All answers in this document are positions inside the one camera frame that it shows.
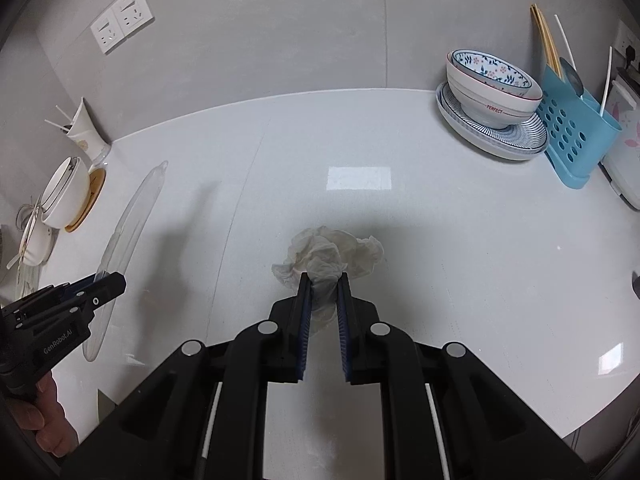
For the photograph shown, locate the blue striped plate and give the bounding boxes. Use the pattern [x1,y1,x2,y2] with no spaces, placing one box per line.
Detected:
[435,82,549,162]

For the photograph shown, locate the white bowl black rim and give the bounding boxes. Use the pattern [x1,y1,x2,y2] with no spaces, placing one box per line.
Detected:
[40,156,83,211]

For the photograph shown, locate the wall socket with plug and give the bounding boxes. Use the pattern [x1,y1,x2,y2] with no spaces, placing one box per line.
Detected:
[615,20,640,69]

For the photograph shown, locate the light wooden chopsticks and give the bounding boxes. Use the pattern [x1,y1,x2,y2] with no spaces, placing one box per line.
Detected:
[530,3,566,81]

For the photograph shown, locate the white tissue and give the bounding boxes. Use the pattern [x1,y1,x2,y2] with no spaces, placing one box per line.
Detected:
[271,226,386,333]

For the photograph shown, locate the white floral appliance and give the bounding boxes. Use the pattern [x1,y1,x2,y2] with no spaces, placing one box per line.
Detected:
[600,72,640,211]

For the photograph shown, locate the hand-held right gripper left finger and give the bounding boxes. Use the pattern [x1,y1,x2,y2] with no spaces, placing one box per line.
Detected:
[60,272,311,480]

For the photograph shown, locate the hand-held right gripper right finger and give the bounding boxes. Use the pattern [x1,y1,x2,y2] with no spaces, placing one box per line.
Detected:
[336,272,596,480]

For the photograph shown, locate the thin white stick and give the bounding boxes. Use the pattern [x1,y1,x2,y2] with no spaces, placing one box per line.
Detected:
[554,14,576,69]
[600,46,614,111]

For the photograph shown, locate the floral patterned bowl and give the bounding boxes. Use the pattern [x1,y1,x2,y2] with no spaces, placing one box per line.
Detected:
[450,50,532,99]

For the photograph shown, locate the blue utensil holder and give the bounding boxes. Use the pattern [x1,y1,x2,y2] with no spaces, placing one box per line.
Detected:
[542,65,623,189]

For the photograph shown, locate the person's left hand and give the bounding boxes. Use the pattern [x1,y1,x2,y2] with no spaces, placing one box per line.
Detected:
[17,375,80,457]

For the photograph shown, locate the white paper cup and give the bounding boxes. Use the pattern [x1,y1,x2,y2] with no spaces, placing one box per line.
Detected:
[66,97,112,163]

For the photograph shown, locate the clear plastic tube case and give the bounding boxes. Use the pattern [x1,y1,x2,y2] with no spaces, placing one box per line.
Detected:
[82,161,169,362]

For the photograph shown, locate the white wall socket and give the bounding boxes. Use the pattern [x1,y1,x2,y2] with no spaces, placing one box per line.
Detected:
[112,0,154,38]
[91,10,124,55]

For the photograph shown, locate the large white bowl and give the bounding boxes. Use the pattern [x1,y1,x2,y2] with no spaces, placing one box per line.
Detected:
[41,160,92,228]

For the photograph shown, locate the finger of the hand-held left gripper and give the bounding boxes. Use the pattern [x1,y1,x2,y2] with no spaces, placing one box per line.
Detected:
[74,272,127,312]
[15,275,108,311]

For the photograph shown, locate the metal spoon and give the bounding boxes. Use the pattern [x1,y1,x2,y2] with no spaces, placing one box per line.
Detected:
[559,57,585,99]

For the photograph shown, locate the white bowl with chopsticks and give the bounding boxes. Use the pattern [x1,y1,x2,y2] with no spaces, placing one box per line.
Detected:
[20,205,56,266]

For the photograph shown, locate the round wooden coaster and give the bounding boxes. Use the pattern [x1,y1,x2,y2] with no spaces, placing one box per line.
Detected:
[65,167,107,233]

